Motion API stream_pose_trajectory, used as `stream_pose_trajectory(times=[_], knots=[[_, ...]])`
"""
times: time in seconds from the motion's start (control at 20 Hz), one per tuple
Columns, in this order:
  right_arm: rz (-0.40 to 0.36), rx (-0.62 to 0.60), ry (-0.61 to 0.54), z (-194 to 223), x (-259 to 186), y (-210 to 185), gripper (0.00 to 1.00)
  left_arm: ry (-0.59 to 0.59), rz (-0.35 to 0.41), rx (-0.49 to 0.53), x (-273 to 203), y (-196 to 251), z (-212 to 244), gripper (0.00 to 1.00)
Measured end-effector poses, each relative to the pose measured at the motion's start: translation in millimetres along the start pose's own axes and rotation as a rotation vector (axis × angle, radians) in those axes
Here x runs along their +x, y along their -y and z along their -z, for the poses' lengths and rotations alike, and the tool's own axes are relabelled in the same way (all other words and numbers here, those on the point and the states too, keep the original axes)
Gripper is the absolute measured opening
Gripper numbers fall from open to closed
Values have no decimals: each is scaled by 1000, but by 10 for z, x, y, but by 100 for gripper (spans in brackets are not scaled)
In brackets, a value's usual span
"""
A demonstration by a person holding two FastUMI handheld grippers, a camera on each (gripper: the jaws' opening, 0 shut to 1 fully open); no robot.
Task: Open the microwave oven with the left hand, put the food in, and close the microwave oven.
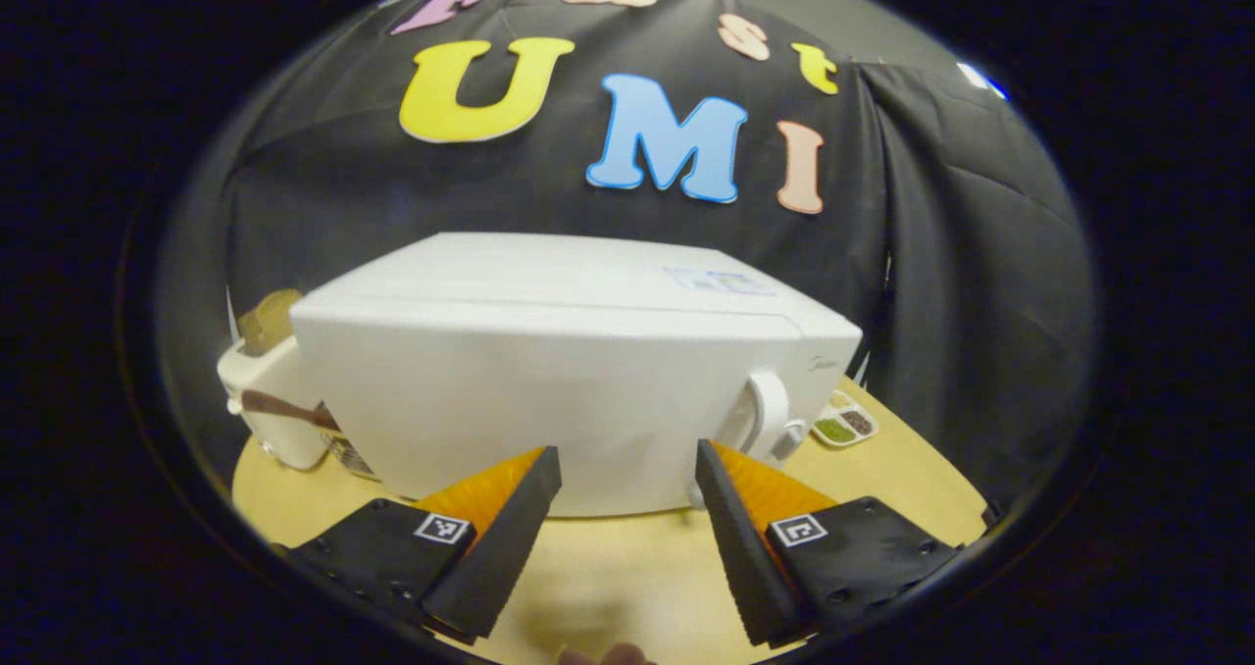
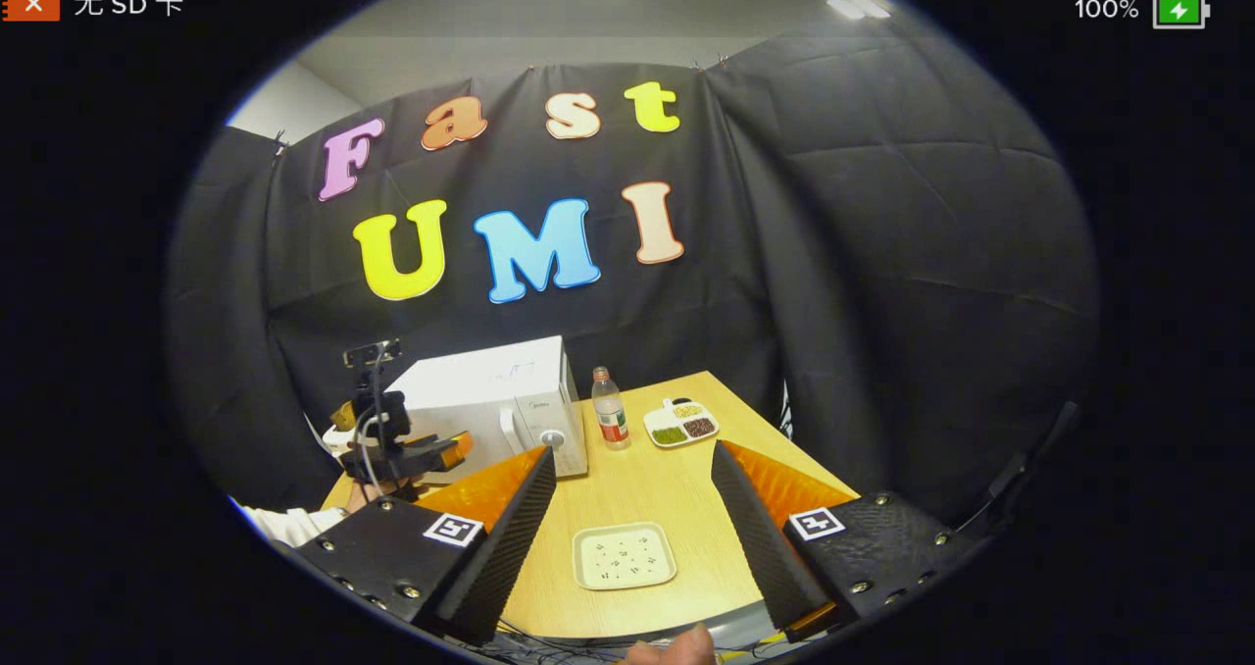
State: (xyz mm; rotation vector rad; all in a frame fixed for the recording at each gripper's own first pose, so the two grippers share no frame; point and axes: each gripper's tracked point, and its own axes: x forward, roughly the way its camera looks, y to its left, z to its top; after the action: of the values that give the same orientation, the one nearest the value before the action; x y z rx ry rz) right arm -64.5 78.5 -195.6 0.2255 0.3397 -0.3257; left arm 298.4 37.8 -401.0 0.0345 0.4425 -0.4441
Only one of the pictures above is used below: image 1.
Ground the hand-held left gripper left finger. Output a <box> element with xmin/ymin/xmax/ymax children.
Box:
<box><xmin>279</xmin><ymin>445</ymin><xmax>564</xmax><ymax>644</ymax></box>

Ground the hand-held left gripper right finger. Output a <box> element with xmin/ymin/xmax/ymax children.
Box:
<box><xmin>694</xmin><ymin>438</ymin><xmax>966</xmax><ymax>649</ymax></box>

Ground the white microwave oven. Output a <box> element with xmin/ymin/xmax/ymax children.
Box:
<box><xmin>290</xmin><ymin>231</ymin><xmax>864</xmax><ymax>519</ymax></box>

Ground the white divided dish of beans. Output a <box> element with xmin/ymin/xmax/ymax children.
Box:
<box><xmin>812</xmin><ymin>388</ymin><xmax>879</xmax><ymax>447</ymax></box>

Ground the white toaster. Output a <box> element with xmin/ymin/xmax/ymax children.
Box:
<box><xmin>218</xmin><ymin>336</ymin><xmax>331</xmax><ymax>472</ymax></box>

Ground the brown wooden spoon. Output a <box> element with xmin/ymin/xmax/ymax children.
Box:
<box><xmin>242</xmin><ymin>390</ymin><xmax>339</xmax><ymax>433</ymax></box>

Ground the brown bread slice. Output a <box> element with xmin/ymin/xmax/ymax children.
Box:
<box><xmin>238</xmin><ymin>289</ymin><xmax>303</xmax><ymax>357</ymax></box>

